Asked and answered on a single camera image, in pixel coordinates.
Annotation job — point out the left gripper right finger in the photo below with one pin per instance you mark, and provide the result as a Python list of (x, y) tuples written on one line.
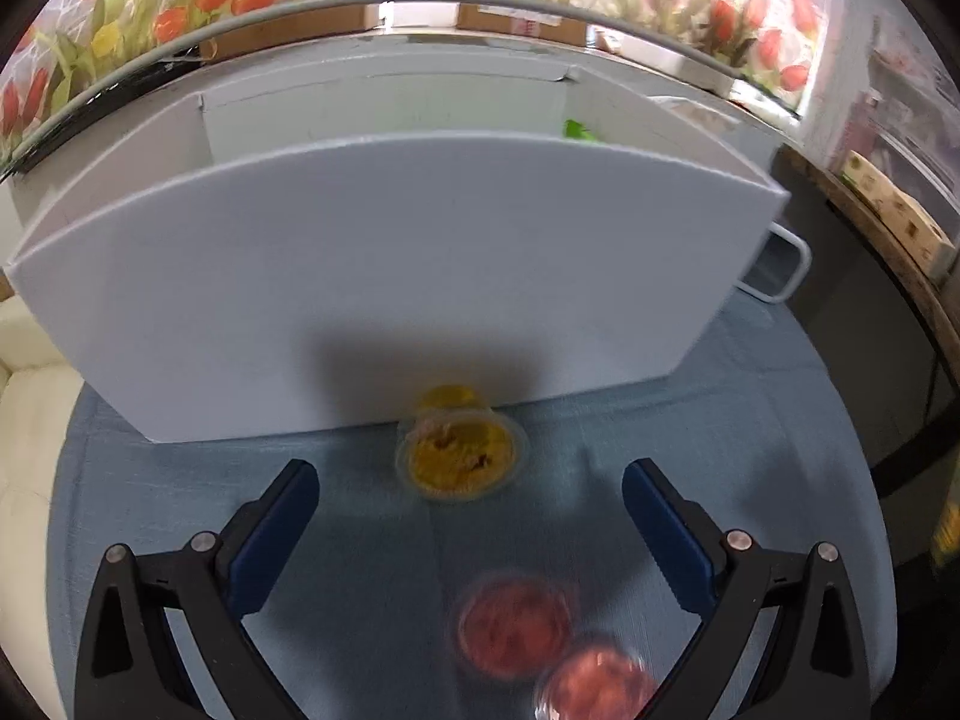
[(814, 662)]

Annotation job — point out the white storage box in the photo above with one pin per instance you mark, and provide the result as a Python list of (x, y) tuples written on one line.
[(317, 248)]

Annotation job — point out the yellow jelly cup with lid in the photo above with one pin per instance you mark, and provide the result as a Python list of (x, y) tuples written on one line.
[(456, 448)]

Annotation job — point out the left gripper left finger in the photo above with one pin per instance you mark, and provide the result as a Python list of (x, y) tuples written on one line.
[(129, 665)]

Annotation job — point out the black white-rimmed container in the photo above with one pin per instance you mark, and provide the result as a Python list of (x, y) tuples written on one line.
[(782, 263)]

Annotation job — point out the pink jelly cup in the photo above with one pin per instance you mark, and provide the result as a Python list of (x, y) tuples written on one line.
[(598, 678), (510, 627)]

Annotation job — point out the beige patterned long box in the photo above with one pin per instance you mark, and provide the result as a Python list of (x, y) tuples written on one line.
[(902, 215)]

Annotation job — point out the cream leather sofa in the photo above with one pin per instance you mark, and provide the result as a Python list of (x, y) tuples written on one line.
[(39, 392)]

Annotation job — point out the green seaweed snack bag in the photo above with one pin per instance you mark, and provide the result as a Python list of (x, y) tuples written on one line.
[(575, 130)]

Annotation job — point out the wooden side shelf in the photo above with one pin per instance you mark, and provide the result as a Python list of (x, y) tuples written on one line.
[(921, 295)]

